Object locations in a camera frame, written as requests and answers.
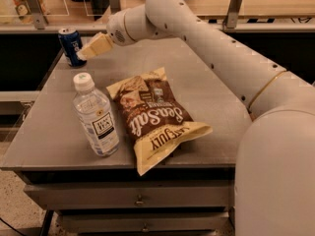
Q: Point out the blue pepsi can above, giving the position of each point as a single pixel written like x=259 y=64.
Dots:
x=71 y=43

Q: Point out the clear water bottle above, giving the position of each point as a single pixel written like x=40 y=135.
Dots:
x=94 y=112

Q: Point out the drawer knob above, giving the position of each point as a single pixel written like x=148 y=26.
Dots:
x=145 y=228
x=139 y=201

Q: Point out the lower drawer knob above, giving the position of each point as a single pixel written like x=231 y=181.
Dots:
x=145 y=228

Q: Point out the sea salt chips bag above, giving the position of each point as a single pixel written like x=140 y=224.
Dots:
x=155 y=122

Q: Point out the left metal bracket post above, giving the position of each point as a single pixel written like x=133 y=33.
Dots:
x=39 y=20

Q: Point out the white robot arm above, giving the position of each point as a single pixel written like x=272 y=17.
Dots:
x=274 y=186

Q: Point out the right metal bracket post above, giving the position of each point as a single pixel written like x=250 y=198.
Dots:
x=230 y=21

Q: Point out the grey metal drawer cabinet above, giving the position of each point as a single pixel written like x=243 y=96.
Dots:
x=188 y=193

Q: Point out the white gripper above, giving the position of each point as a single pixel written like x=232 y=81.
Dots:
x=116 y=29

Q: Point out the upper drawer knob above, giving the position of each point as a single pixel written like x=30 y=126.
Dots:
x=139 y=201

